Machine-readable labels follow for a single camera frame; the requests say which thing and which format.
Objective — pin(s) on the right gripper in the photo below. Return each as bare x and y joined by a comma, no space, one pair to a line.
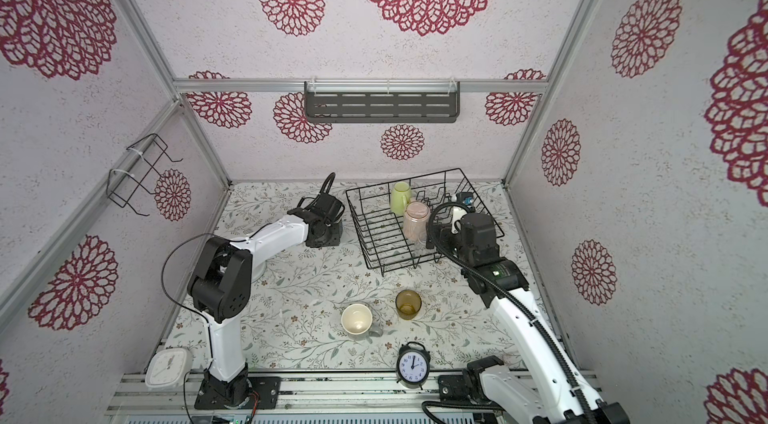
446,236

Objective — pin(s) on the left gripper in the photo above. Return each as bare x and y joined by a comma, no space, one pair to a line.
335,239

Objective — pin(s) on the pink iridescent mug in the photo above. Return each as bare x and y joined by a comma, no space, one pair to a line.
415,220

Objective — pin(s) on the black wire dish rack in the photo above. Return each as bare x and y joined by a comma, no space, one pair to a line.
392,219

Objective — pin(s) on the light green mug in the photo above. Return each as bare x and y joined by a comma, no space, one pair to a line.
400,198

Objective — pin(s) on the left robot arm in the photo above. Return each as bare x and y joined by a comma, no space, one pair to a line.
220,288

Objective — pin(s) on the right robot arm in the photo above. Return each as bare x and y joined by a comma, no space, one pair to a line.
561,394

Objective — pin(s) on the amber glass cup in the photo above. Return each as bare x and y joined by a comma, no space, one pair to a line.
408,304

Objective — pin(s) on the black alarm clock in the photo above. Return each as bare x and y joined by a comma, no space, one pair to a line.
413,365

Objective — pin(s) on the white square clock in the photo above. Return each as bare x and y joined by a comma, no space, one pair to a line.
167,369

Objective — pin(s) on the cream grey-handled mug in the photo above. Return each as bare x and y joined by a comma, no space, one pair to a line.
358,322

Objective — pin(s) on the grey wall shelf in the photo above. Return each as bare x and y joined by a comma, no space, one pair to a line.
383,104

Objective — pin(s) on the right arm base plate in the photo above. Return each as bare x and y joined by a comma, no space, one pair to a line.
461,388

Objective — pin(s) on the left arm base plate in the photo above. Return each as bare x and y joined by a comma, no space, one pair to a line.
242,393

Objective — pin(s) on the black wire wall holder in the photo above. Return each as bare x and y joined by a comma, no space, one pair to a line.
123,183

